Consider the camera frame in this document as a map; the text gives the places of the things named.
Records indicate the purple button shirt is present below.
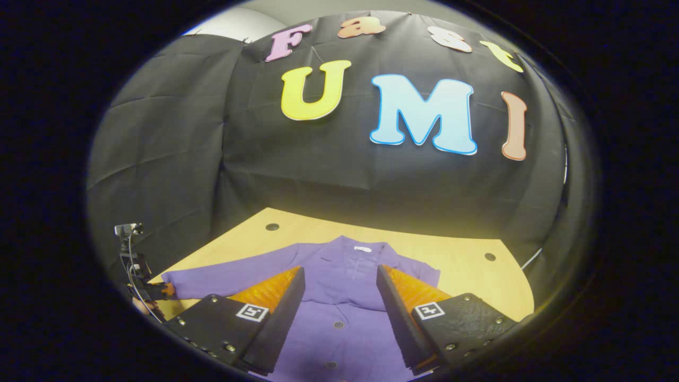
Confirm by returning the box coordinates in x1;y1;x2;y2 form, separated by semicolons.
162;235;441;382

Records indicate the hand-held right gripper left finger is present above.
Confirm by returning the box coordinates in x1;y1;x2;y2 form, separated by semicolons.
164;265;307;375

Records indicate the black backdrop cloth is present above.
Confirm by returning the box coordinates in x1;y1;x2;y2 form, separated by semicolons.
88;11;584;298

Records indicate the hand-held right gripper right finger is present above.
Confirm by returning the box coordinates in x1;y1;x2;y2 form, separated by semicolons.
376;264;518;372

